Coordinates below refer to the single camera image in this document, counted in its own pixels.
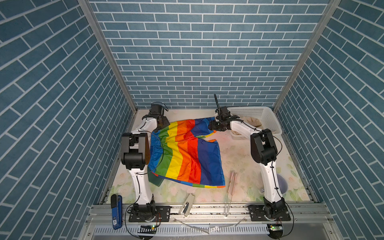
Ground beige shorts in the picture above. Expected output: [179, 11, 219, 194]
[231, 115, 263, 140]

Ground rainbow striped shorts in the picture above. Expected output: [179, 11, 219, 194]
[149, 118, 226, 188]

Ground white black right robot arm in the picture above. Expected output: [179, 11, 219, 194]
[209, 95, 287, 215]

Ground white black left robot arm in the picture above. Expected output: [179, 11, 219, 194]
[121, 102, 170, 208]

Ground white plastic laundry basket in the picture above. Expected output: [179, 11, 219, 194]
[228, 107, 283, 137]

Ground dark green rectangular block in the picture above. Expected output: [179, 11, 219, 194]
[148, 173, 164, 187]

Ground lavender bowl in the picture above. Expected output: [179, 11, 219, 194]
[277, 174, 289, 195]

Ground blue handheld tool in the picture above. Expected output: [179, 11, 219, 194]
[111, 194, 123, 230]

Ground clear plastic strip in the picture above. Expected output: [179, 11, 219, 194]
[171, 218, 246, 235]

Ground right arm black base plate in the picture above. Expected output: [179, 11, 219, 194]
[246, 205, 291, 222]

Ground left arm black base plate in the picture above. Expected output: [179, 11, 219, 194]
[127, 205, 171, 223]

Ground aluminium front rail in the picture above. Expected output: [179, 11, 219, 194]
[86, 202, 334, 226]

